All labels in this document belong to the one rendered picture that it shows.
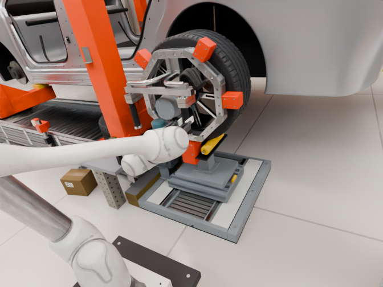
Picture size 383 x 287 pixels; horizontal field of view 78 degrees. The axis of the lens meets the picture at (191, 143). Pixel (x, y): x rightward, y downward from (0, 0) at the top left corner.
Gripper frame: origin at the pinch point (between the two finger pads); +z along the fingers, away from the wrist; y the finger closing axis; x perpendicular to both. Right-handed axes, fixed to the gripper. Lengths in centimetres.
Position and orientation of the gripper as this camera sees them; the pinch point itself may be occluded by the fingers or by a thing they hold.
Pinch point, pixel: (186, 121)
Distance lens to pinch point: 116.7
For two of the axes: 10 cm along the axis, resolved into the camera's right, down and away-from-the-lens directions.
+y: 8.5, 1.5, -5.0
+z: 5.0, -4.9, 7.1
